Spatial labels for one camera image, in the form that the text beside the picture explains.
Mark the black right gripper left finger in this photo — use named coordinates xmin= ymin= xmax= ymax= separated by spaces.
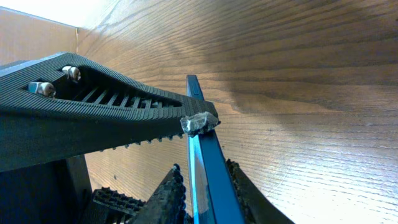
xmin=129 ymin=164 xmax=188 ymax=224

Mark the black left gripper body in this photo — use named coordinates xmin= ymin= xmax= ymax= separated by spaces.
xmin=1 ymin=155 xmax=92 ymax=224

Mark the brown wooden side panel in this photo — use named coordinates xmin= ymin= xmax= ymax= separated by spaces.
xmin=1 ymin=7 xmax=77 ymax=65

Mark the blue Galaxy smartphone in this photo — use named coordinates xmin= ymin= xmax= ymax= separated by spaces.
xmin=185 ymin=74 xmax=246 ymax=224

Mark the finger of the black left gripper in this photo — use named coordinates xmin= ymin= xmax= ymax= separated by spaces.
xmin=1 ymin=52 xmax=218 ymax=171
xmin=79 ymin=187 xmax=146 ymax=224

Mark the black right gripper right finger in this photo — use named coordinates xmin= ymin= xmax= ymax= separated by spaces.
xmin=226 ymin=159 xmax=294 ymax=224

